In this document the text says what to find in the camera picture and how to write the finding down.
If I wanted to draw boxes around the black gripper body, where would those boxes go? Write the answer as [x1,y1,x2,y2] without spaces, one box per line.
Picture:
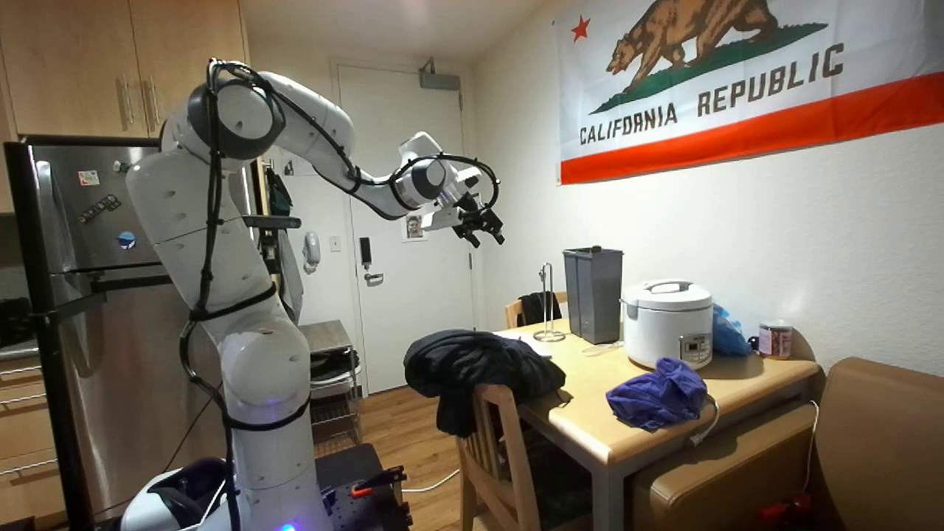
[448,191,497,244]

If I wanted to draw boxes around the black jersey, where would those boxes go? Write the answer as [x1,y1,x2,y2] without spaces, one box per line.
[403,327,569,443]

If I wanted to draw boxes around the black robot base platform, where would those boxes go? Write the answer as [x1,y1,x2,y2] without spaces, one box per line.
[314,440,417,531]

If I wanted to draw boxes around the wooden chair with black seatback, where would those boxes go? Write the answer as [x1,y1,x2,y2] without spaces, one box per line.
[501,290,572,330]

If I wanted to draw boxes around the wooden slat-back chair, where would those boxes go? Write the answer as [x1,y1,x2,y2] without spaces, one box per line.
[454,381,596,531]

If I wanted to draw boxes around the white entry door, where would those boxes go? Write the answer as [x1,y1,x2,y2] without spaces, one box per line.
[333,64,488,399]

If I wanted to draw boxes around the gray plastic bin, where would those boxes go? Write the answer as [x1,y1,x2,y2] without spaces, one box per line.
[562,244,625,349]

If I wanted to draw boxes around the gray door closer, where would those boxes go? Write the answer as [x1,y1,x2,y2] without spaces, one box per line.
[417,58,463,94]

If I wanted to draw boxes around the white rice cooker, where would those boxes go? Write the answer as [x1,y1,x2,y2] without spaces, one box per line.
[622,277,717,373]

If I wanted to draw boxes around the gray metal shelf cart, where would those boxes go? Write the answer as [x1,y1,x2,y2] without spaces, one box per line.
[299,318,370,454]

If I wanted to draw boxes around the purple crumpled cloth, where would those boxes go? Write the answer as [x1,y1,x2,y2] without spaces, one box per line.
[603,353,714,435]

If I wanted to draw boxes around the light wooden dining table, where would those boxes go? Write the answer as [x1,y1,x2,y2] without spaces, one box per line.
[490,318,823,531]

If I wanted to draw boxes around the blue plastic bag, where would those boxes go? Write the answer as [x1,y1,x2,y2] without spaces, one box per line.
[712,305,757,359]

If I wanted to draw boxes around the California Republic flag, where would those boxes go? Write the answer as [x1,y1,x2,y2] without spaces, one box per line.
[558,0,944,188]

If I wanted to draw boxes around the pink jar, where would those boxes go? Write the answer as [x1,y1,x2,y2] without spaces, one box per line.
[754,321,796,359]

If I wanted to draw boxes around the wooden box container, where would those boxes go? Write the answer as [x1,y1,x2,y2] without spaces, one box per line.
[628,399,820,531]

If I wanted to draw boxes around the stainless steel refrigerator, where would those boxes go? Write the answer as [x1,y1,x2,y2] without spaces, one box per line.
[4,137,236,524]

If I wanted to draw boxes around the red object on floor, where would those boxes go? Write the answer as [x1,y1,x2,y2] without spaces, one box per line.
[757,492,820,531]

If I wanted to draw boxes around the brown armchair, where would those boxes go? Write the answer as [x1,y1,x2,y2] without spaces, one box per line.
[816,353,944,531]

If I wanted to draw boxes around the wooden kitchen drawer unit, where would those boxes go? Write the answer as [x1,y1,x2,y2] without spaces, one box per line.
[0,336,69,529]

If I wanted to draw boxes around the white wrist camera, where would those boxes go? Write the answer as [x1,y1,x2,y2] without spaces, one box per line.
[406,209,466,241]

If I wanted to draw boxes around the dark door handle lock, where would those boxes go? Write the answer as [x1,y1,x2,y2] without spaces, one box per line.
[354,232,388,290]

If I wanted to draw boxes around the white wall intercom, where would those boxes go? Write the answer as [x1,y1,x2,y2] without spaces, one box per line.
[301,231,326,277]

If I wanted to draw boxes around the white floor cable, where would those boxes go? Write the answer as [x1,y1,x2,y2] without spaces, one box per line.
[403,465,463,499]

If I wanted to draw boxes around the orange handled clamp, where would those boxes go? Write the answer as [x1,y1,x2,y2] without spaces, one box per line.
[345,465,409,501]

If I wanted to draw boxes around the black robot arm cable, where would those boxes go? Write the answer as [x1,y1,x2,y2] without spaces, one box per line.
[174,57,289,531]

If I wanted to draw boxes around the wooden wall cabinet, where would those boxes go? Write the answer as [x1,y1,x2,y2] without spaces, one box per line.
[0,0,252,141]

